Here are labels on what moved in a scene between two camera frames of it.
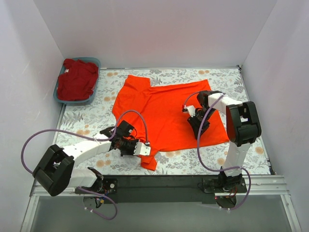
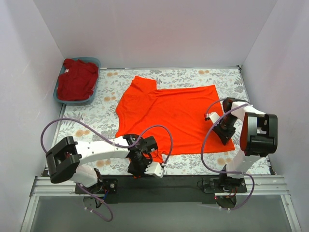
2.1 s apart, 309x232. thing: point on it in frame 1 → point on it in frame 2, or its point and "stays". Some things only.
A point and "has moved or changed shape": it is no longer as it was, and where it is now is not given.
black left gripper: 133,147 → 136,168
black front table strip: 160,189 stays
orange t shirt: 156,113 has moved or changed shape
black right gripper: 198,123 → 224,130
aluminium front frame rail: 253,184 stays
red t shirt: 79,82 stays
